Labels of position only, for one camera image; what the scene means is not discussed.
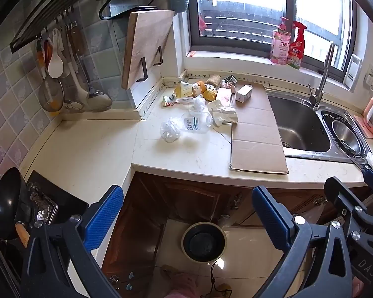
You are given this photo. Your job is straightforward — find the clear plastic wrap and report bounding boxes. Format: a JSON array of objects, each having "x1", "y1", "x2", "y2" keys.
[{"x1": 160, "y1": 117, "x2": 182, "y2": 143}]

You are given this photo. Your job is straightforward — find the black wok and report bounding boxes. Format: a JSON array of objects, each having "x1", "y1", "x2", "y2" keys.
[{"x1": 0, "y1": 167, "x2": 31, "y2": 249}]

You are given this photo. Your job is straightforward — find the steel bowl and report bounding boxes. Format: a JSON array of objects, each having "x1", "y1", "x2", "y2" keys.
[{"x1": 332, "y1": 119, "x2": 366, "y2": 157}]

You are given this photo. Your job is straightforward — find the black gas stove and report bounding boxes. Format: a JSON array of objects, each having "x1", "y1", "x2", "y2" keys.
[{"x1": 25, "y1": 170, "x2": 89, "y2": 227}]

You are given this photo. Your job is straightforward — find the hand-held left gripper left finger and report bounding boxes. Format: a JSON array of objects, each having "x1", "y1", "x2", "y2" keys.
[{"x1": 20, "y1": 185, "x2": 124, "y2": 298}]

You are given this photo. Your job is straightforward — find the person's left yellow slipper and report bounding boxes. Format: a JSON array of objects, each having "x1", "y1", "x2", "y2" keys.
[{"x1": 161, "y1": 265, "x2": 182, "y2": 279}]

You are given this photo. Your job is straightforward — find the yellow snack packet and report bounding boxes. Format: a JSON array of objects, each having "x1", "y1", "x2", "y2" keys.
[{"x1": 173, "y1": 81, "x2": 196, "y2": 100}]

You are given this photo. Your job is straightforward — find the clear plastic bag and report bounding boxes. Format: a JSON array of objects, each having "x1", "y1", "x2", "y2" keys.
[{"x1": 175, "y1": 96, "x2": 206, "y2": 112}]

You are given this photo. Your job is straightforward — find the wooden base cabinet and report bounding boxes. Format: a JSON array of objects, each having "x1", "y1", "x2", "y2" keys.
[{"x1": 101, "y1": 171, "x2": 373, "y2": 286}]

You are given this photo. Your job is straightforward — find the small white carton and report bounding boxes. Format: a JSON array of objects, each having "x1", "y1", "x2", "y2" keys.
[{"x1": 235, "y1": 84, "x2": 254, "y2": 104}]

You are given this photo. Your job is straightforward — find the clear plastic bottle white label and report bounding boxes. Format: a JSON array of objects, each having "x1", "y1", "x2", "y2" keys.
[{"x1": 182, "y1": 113, "x2": 212, "y2": 133}]

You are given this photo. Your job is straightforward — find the round black trash bin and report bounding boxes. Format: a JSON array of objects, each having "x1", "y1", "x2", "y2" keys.
[{"x1": 181, "y1": 222, "x2": 227, "y2": 263}]

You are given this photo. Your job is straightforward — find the grey utensil holder cup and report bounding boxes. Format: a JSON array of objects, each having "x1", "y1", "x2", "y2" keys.
[{"x1": 169, "y1": 0, "x2": 189, "y2": 13}]

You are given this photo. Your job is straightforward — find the pink paper sleeve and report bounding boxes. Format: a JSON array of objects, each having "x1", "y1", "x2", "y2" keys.
[{"x1": 215, "y1": 87, "x2": 233, "y2": 106}]

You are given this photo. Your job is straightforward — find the black cutting board bracket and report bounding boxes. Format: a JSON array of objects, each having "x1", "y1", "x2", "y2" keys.
[{"x1": 137, "y1": 46, "x2": 164, "y2": 83}]

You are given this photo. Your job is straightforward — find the mesh strainer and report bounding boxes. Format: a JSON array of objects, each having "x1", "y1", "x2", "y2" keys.
[{"x1": 38, "y1": 77, "x2": 65, "y2": 112}]

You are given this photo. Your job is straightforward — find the dark framed window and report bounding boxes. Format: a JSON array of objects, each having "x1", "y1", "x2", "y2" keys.
[{"x1": 186, "y1": 0, "x2": 369, "y2": 84}]

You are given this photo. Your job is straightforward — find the white slotted spatula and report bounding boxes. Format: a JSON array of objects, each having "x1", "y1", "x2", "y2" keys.
[{"x1": 62, "y1": 54, "x2": 84, "y2": 111}]

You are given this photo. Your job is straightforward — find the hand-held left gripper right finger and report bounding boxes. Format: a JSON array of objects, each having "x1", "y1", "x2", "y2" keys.
[{"x1": 252, "y1": 186, "x2": 352, "y2": 298}]

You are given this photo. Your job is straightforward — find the aluminium foil burner liner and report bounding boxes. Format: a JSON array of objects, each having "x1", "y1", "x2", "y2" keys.
[{"x1": 28, "y1": 183, "x2": 58, "y2": 224}]

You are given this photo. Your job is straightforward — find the red spray bottle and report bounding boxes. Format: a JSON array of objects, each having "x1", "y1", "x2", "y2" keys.
[{"x1": 286, "y1": 21, "x2": 307, "y2": 70}]

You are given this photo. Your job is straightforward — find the white rice paddle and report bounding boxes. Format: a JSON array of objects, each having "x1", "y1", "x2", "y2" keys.
[{"x1": 47, "y1": 29, "x2": 65, "y2": 79}]

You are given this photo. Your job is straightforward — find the person's yellow slipper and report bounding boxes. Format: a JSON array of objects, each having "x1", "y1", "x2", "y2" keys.
[
  {"x1": 211, "y1": 282, "x2": 234, "y2": 298},
  {"x1": 161, "y1": 265, "x2": 182, "y2": 279}
]

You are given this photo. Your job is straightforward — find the black balcony railing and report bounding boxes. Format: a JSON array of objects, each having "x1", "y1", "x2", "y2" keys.
[{"x1": 202, "y1": 9, "x2": 282, "y2": 39}]

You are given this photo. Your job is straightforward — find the stainless steel sink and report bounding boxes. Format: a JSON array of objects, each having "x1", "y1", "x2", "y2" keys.
[{"x1": 266, "y1": 95, "x2": 373, "y2": 163}]

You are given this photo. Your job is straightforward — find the person's right yellow slipper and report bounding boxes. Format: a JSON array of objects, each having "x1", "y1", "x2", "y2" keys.
[{"x1": 211, "y1": 282, "x2": 234, "y2": 298}]

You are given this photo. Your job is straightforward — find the pink dish soap bottle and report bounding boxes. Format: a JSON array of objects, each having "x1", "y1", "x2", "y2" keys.
[{"x1": 270, "y1": 17, "x2": 293, "y2": 66}]

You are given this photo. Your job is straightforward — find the person's left leg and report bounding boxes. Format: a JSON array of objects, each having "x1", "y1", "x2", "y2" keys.
[{"x1": 169, "y1": 271, "x2": 203, "y2": 298}]

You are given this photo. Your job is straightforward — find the black wall rail shelf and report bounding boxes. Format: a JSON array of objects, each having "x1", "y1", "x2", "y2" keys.
[{"x1": 9, "y1": 0, "x2": 112, "y2": 53}]

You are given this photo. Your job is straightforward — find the brown cardboard sheet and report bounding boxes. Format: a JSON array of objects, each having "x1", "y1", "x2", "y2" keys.
[{"x1": 230, "y1": 84, "x2": 289, "y2": 175}]

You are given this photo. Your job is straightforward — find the wooden cutting board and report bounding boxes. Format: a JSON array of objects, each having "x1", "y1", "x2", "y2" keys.
[{"x1": 121, "y1": 10, "x2": 175, "y2": 90}]

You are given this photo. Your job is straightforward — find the wooden handled cleaver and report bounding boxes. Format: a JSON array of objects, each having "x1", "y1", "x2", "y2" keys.
[{"x1": 67, "y1": 22, "x2": 86, "y2": 57}]

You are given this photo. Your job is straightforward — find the white paper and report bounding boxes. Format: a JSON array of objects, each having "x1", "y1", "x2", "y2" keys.
[{"x1": 208, "y1": 99, "x2": 238, "y2": 128}]

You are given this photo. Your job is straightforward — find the steel faucet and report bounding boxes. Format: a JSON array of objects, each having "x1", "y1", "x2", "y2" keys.
[{"x1": 309, "y1": 42, "x2": 335, "y2": 108}]

